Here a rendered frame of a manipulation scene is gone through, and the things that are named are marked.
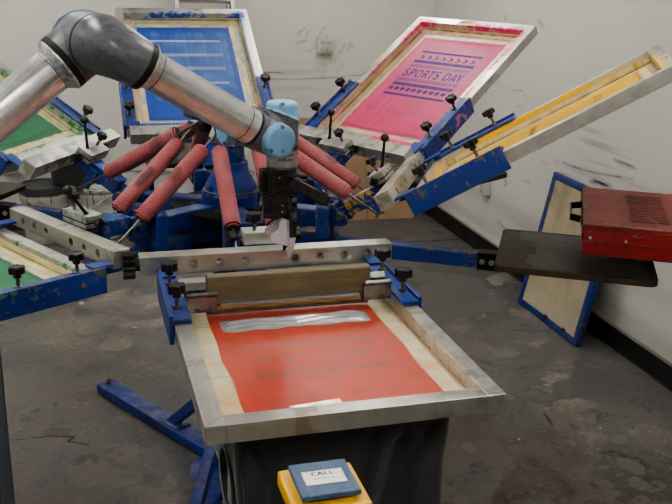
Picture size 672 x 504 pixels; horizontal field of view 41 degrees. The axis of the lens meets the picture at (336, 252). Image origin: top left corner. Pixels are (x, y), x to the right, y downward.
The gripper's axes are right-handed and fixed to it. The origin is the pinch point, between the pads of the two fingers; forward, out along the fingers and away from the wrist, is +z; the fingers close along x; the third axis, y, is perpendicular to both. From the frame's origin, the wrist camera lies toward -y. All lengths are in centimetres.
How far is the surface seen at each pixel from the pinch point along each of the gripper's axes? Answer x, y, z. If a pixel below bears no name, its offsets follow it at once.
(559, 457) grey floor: -66, -123, 111
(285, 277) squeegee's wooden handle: 0.5, 0.9, 7.2
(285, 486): 75, 18, 17
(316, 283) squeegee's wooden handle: 0.6, -6.9, 9.3
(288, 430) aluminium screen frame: 59, 14, 16
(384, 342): 23.1, -17.1, 16.2
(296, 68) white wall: -413, -102, 4
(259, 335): 13.1, 9.8, 16.4
